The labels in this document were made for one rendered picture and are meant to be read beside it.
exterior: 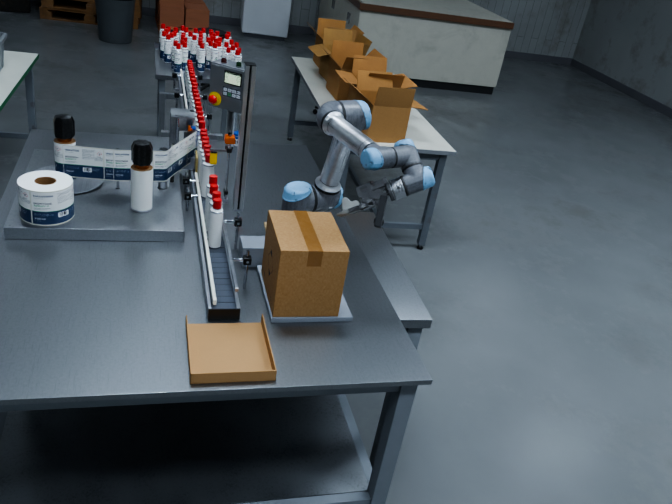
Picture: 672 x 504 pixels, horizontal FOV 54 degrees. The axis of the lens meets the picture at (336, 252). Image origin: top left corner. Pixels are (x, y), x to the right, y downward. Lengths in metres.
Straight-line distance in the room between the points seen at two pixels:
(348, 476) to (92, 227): 1.40
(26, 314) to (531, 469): 2.25
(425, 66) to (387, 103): 4.94
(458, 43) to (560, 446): 6.68
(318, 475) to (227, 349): 0.73
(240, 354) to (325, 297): 0.37
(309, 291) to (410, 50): 7.03
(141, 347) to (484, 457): 1.75
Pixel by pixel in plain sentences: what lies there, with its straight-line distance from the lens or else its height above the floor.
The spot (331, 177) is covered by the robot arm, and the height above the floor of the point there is 1.13.
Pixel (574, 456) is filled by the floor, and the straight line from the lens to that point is 3.48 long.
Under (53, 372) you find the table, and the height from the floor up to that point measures 0.83.
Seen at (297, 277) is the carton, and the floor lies 1.02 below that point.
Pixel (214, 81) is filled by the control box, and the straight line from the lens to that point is 2.90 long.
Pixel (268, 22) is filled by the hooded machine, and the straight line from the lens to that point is 10.60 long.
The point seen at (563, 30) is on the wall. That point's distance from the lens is 13.11.
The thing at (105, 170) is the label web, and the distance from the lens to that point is 3.05.
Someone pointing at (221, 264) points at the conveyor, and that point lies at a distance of 2.53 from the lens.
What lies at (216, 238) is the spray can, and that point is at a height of 0.93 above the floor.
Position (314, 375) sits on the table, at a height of 0.83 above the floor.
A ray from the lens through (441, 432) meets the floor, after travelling 3.30.
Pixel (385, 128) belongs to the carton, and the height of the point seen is 0.88.
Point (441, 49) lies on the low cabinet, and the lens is 9.22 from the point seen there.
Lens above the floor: 2.18
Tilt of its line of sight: 29 degrees down
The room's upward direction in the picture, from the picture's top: 10 degrees clockwise
